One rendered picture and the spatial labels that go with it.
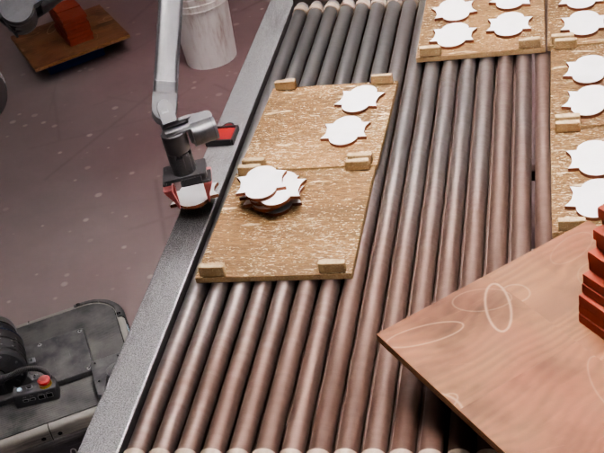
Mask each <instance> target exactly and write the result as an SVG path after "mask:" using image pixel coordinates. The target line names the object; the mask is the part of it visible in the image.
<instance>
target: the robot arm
mask: <svg viewBox="0 0 604 453"><path fill-rule="evenodd" d="M61 1H63V0H0V22H1V23H2V24H3V25H5V26H6V27H7V28H8V30H9V31H11V32H12V33H13V34H14V35H15V37H16V38H18V37H19V36H18V35H25V34H28V33H30V32H32V31H33V30H34V29H35V28H36V26H37V23H38V18H40V17H41V16H42V15H44V14H45V13H47V12H48V11H50V10H51V9H53V8H54V7H55V6H56V5H57V4H59V3H60V2H61ZM182 2H183V0H158V12H157V26H156V42H155V71H154V84H153V94H152V118H153V120H154V121H155V122H156V123H157V124H159V125H160V126H161V129H162V133H161V139H162V141H163V144H164V149H165V152H166V154H167V158H168V161H169V164H170V166H166V167H164V168H163V187H164V194H165V195H166V196H167V197H168V198H169V199H171V200H172V201H173V202H174V203H175V204H176V205H177V207H178V208H179V209H181V205H180V200H179V197H178V194H177V191H176V188H175V185H174V183H175V182H181V186H182V187H188V186H192V185H195V184H200V183H203V184H204V187H205V191H206V194H207V197H208V200H209V202H210V190H211V185H212V173H211V167H210V166H209V167H207V162H206V159H205V158H201V159H198V160H194V158H193V155H192V151H191V147H190V143H189V140H188V138H187V134H186V132H187V131H188V134H189V137H190V140H191V143H192V144H193V143H194V144H195V146H196V147H197V146H200V145H203V144H206V143H208V142H210V141H213V140H216V139H219V138H220V136H219V133H218V127H217V125H216V122H215V121H214V118H213V116H212V114H211V112H210V111H200V112H197V113H193V114H188V115H185V116H182V117H180V118H176V113H177V100H178V80H179V64H180V48H181V32H182Z"/></svg>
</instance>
